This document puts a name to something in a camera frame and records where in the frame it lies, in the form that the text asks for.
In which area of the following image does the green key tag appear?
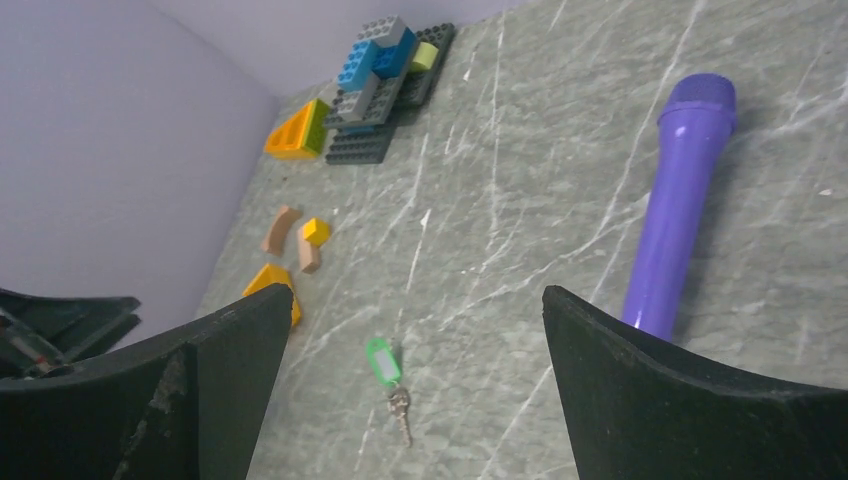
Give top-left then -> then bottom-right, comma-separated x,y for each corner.
366,338 -> 402,386

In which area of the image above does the yellow window brick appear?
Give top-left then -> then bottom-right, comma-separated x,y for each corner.
242,263 -> 302,327

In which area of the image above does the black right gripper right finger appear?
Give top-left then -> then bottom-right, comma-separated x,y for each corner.
542,285 -> 847,479

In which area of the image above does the orange triangular brick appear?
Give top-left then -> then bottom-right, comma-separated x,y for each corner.
264,98 -> 330,159

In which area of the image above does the grey blue brick stack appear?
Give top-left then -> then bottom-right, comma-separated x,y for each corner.
323,15 -> 456,165

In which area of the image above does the purple toy microphone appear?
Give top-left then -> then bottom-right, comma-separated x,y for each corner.
621,73 -> 737,341

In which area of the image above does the curved tan wooden block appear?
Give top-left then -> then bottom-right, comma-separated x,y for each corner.
261,205 -> 302,257

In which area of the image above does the silver key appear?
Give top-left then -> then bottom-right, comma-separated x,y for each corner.
388,384 -> 413,447

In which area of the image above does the straight tan wooden block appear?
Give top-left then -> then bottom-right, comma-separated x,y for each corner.
297,227 -> 322,274

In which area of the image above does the yellow cube block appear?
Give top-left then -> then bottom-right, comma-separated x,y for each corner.
301,217 -> 331,248

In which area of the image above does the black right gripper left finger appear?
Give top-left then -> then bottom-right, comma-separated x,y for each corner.
1,284 -> 293,479

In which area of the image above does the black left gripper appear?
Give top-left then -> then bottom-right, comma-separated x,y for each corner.
1,289 -> 141,379

